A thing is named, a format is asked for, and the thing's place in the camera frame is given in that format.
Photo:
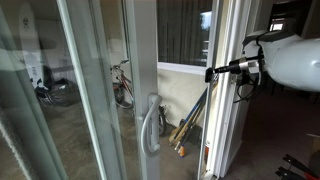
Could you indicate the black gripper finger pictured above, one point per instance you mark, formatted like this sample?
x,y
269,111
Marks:
x,y
209,75

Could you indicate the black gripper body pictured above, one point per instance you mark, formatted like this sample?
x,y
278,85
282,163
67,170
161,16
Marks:
x,y
232,69

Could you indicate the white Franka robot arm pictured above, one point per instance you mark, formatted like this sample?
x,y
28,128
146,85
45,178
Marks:
x,y
293,63

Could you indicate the window with vertical blinds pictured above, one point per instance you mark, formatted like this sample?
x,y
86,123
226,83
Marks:
x,y
180,33

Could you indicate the black dustpan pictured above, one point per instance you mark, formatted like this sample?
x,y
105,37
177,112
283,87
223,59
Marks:
x,y
196,135

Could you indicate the small red container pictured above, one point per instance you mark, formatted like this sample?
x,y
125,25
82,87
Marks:
x,y
206,153

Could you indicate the bicycle with blue saddle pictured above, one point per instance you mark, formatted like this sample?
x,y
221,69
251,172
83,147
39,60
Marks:
x,y
124,80

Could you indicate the brown cardboard box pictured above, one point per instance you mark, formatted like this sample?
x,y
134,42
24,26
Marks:
x,y
315,150

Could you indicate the red black clamp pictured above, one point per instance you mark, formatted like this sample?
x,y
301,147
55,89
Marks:
x,y
286,173
300,164

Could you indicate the black bag pile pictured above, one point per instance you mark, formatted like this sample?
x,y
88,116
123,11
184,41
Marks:
x,y
56,95

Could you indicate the white surfboard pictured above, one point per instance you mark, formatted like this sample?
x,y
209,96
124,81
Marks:
x,y
31,50

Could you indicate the white door frame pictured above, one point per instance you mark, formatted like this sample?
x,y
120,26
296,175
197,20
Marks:
x,y
226,133

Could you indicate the fixed glass panel white frame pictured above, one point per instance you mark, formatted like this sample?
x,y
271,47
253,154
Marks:
x,y
80,83

